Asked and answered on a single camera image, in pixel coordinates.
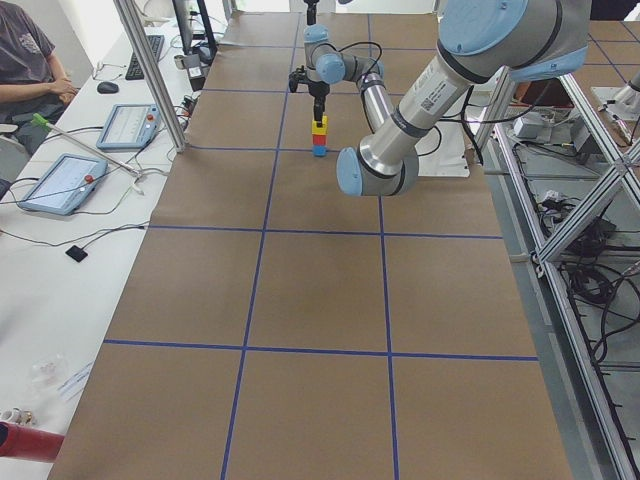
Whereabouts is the blue teach pendant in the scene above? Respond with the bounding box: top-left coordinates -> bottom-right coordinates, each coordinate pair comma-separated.
17,154 -> 108,216
96,104 -> 161,151

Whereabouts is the red cylinder object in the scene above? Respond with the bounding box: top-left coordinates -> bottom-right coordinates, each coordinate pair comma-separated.
1,422 -> 65,463

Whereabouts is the seated person grey shirt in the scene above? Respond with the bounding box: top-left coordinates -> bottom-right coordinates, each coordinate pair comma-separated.
1,1 -> 78,154

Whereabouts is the black floor cables bundle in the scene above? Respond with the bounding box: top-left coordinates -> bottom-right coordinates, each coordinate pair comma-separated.
537,197 -> 640,381

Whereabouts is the computer monitor stand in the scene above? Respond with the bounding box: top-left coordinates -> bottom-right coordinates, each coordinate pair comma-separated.
172,0 -> 218,65

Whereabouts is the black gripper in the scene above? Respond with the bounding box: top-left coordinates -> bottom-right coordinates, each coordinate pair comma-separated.
288,65 -> 328,126

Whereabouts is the aluminium frame post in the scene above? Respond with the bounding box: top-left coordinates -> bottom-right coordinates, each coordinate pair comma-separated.
114,0 -> 186,153

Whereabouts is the small black square pad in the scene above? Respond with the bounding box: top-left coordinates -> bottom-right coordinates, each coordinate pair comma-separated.
65,245 -> 88,263

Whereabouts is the near blue teach pendant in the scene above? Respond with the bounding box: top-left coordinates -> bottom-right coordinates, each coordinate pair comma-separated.
17,154 -> 108,216

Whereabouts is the far blue teach pendant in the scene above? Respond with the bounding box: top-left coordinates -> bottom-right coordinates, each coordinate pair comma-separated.
96,104 -> 161,151

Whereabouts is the grey rod green tip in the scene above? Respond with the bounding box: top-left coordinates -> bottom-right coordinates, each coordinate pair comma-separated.
31,113 -> 143,179

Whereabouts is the red cube block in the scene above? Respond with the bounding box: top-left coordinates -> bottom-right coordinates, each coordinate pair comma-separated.
312,134 -> 327,146

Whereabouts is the aluminium truss frame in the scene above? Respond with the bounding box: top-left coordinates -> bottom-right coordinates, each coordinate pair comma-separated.
482,65 -> 639,479

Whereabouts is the black computer mouse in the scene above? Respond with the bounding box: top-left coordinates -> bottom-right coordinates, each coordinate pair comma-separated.
96,81 -> 119,94

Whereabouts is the yellow cube block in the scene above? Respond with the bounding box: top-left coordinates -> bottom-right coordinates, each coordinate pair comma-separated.
311,115 -> 328,136

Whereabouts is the black computer keyboard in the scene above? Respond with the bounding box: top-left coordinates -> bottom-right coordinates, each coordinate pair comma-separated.
124,34 -> 166,82

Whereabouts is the blue cube block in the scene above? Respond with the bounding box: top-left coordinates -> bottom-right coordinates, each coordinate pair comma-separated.
312,145 -> 327,157

